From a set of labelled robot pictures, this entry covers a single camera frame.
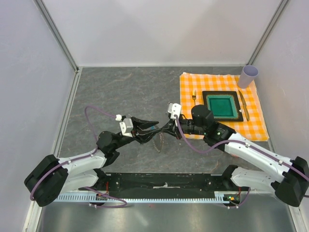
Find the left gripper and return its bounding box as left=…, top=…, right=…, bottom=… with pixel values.
left=112, top=116, right=162, bottom=150

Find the keyring chain with blue tag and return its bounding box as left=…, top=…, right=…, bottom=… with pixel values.
left=151, top=125, right=165, bottom=154

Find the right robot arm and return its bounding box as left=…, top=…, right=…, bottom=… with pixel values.
left=167, top=103, right=309, bottom=207

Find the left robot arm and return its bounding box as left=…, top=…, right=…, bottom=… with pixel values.
left=24, top=115, right=161, bottom=207

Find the gold fork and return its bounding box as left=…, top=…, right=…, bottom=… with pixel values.
left=192, top=90, right=197, bottom=105

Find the green square plate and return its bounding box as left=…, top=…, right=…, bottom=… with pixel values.
left=202, top=91, right=244, bottom=122

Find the gold knife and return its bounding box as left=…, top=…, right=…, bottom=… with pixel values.
left=239, top=90, right=250, bottom=121

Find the orange checkered cloth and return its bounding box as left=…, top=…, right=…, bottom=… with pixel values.
left=180, top=72, right=269, bottom=142

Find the lilac cup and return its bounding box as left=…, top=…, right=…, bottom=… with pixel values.
left=238, top=65, right=259, bottom=89

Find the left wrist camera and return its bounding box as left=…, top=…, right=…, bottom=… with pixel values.
left=115, top=114, right=134, bottom=138

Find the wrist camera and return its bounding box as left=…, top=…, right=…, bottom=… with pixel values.
left=168, top=102, right=182, bottom=120
left=115, top=114, right=134, bottom=138

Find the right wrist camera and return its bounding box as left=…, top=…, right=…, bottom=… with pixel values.
left=168, top=102, right=182, bottom=120

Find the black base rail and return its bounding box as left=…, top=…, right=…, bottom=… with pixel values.
left=93, top=173, right=239, bottom=198

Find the slotted cable duct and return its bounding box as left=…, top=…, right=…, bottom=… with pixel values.
left=54, top=191, right=230, bottom=203

